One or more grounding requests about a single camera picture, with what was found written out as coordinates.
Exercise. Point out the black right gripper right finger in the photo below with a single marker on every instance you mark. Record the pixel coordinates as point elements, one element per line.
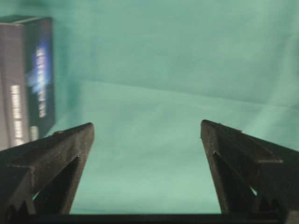
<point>250,174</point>

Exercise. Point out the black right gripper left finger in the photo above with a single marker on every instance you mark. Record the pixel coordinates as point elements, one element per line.
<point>43,175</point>

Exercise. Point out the black RealSense box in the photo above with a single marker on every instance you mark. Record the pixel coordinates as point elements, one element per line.
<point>27,92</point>

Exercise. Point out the green table cloth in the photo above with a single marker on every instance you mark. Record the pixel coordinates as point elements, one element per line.
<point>147,72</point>

